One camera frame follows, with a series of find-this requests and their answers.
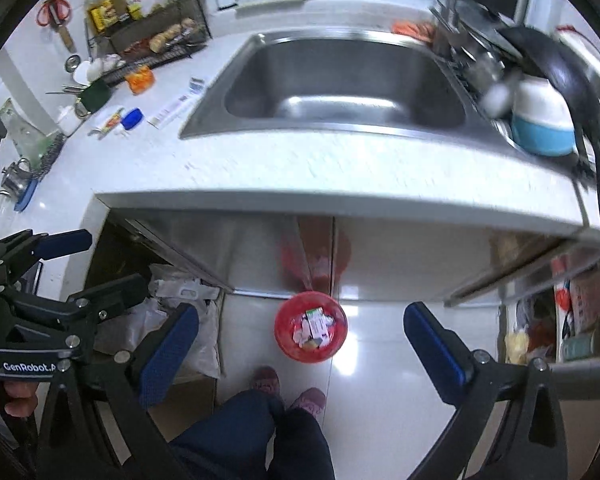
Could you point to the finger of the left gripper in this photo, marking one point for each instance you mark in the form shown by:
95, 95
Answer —
97, 304
24, 249

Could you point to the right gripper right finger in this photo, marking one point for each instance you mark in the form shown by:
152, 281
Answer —
530, 442

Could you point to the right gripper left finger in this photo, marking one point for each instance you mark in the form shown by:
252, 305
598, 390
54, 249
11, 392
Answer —
144, 381

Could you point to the orange plastic jar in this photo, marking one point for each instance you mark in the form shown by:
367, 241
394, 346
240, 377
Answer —
140, 80

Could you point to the white toothbrush package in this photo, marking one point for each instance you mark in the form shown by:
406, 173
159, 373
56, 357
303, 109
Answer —
179, 105

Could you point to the red trash bin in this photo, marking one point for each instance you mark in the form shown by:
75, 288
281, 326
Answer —
310, 327

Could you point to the person's left hand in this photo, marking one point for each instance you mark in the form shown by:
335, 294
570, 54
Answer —
22, 398

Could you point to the white plastic bag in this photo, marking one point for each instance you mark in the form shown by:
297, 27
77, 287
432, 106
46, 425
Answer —
179, 297

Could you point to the person's dark trouser leg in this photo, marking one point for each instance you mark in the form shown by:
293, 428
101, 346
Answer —
255, 436

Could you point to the yellow sponge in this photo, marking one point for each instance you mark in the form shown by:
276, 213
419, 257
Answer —
112, 121

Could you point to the blue white bottle cap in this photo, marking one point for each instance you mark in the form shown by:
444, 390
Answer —
132, 119

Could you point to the dark green cup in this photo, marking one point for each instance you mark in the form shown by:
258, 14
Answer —
93, 98

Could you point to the pink slipper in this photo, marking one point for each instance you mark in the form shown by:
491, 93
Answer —
312, 400

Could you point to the blue white bowl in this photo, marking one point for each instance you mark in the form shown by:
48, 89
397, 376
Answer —
541, 120

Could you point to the stainless steel sink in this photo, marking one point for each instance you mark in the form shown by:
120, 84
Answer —
342, 80

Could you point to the black wok pan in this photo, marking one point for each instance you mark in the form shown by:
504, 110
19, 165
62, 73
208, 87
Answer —
556, 63

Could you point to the orange shrimp pile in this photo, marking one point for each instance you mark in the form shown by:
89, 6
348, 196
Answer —
421, 31

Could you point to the red handled scissors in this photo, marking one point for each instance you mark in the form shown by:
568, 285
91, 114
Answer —
55, 15

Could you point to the black wire rack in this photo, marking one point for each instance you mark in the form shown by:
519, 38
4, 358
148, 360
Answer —
165, 36

